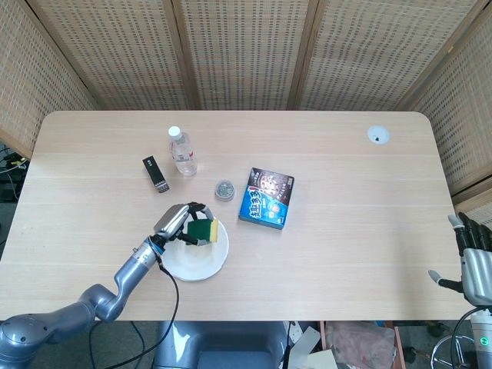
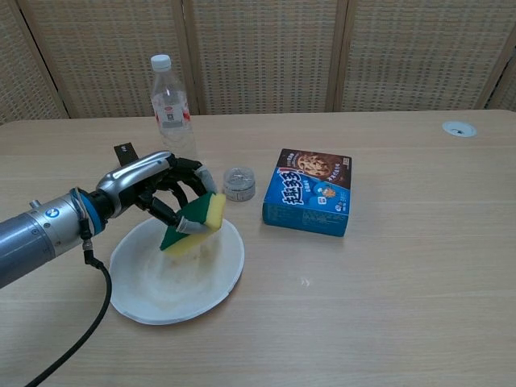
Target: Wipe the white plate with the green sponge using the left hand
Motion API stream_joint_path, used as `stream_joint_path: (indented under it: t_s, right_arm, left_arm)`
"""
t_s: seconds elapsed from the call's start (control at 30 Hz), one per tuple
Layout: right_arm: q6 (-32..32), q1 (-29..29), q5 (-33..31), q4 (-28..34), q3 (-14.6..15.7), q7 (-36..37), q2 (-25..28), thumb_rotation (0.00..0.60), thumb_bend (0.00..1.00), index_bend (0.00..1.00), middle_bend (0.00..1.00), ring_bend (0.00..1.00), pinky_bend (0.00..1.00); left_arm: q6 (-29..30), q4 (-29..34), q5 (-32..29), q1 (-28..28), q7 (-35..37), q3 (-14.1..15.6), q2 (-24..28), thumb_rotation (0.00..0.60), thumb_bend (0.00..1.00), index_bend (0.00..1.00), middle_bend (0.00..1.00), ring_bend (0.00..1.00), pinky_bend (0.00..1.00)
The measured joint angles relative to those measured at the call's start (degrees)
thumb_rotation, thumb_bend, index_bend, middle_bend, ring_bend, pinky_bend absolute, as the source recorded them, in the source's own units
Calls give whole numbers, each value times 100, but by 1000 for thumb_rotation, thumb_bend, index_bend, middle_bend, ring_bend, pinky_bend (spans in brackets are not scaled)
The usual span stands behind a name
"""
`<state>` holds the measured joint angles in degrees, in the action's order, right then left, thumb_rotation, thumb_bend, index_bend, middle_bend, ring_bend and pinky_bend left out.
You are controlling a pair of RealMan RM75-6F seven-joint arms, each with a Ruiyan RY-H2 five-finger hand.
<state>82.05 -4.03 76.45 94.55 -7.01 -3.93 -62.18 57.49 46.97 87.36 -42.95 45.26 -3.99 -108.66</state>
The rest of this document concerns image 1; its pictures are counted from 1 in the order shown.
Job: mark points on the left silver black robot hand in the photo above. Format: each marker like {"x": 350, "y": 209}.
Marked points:
{"x": 171, "y": 223}

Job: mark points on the green yellow sponge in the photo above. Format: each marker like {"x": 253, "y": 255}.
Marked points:
{"x": 200, "y": 230}

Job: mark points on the chrome stool frame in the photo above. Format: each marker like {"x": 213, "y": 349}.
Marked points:
{"x": 442, "y": 348}

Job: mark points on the small round metal tin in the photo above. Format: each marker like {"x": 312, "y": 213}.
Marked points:
{"x": 225, "y": 190}

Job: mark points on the woven bamboo screen panel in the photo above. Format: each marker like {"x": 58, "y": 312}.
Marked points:
{"x": 127, "y": 57}
{"x": 242, "y": 57}
{"x": 30, "y": 77}
{"x": 365, "y": 57}
{"x": 469, "y": 134}

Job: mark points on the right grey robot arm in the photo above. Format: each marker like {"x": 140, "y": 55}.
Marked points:
{"x": 482, "y": 338}

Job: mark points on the beige cardboard piece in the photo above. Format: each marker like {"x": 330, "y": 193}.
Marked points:
{"x": 321, "y": 359}

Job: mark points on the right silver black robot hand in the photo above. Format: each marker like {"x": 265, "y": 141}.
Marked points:
{"x": 478, "y": 276}

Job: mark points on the blue cookie box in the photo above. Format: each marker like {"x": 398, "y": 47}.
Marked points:
{"x": 267, "y": 200}

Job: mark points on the small black rectangular box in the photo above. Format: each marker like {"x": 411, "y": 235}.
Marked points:
{"x": 155, "y": 175}

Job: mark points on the white round plate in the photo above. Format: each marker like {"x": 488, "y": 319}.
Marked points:
{"x": 196, "y": 265}

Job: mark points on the clear plastic water bottle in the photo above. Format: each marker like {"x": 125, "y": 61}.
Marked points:
{"x": 183, "y": 153}

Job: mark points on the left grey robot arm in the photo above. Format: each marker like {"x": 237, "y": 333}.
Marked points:
{"x": 130, "y": 269}

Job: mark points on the white paper sheet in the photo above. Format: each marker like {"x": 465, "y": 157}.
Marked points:
{"x": 307, "y": 340}

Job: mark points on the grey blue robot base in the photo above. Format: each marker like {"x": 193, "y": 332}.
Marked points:
{"x": 223, "y": 346}

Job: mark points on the wooden crate with plastic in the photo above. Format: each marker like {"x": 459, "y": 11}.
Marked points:
{"x": 361, "y": 344}

